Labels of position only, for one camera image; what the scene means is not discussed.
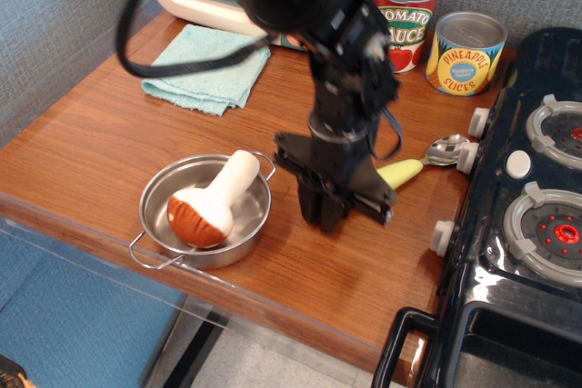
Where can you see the plush brown white mushroom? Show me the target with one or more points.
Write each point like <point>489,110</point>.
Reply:
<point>202,217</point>

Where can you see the pineapple slices can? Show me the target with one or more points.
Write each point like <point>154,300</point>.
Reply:
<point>466,49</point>

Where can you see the black toy stove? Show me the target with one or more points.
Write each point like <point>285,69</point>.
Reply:
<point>510,294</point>

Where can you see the small steel pan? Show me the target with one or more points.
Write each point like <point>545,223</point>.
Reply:
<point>250,212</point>

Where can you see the tomato sauce can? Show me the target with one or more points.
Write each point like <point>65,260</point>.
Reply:
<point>407,25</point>

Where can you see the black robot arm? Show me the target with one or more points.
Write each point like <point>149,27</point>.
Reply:
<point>347,43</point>

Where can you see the light blue folded towel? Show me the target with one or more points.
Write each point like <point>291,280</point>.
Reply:
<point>209,92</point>

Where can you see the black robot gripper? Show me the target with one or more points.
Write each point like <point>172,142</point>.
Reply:
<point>335,172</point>

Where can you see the spoon with yellow-green handle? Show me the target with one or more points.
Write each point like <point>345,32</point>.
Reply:
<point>443,152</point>

